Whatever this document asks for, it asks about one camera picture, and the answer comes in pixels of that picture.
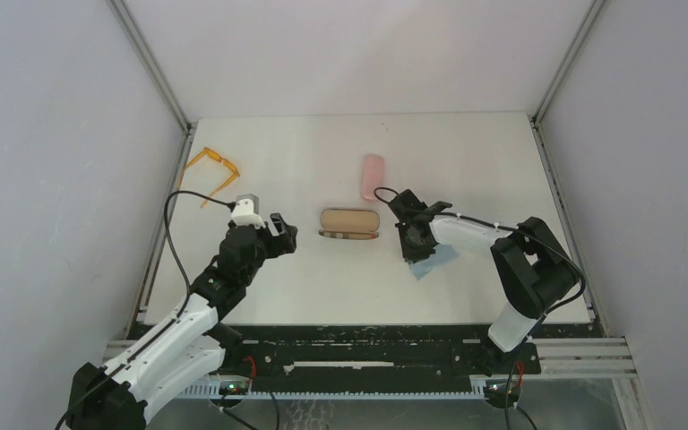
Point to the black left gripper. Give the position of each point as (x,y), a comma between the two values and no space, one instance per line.
(274,236)

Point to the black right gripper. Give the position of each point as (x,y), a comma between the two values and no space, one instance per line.
(411,210)

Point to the light blue cloth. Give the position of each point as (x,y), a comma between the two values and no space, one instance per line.
(442,255)

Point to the brown glasses case red stripe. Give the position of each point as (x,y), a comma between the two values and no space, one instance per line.
(349,224)

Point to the pink glasses case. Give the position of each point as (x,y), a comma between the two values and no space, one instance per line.
(373,172)

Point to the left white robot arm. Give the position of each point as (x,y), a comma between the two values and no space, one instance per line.
(130,389)

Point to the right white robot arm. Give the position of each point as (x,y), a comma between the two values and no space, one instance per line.
(536,274)

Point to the orange translucent sunglasses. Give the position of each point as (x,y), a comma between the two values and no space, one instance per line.
(208,173)

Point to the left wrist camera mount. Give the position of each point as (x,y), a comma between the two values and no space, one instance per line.
(245,212)

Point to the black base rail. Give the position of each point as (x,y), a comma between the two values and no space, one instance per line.
(372,359)

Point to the aluminium frame post right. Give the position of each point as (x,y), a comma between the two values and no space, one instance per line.
(578,41)

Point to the aluminium frame post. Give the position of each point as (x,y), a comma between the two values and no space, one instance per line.
(130,27)
(578,41)

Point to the aluminium frame post left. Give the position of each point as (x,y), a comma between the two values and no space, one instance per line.
(130,27)

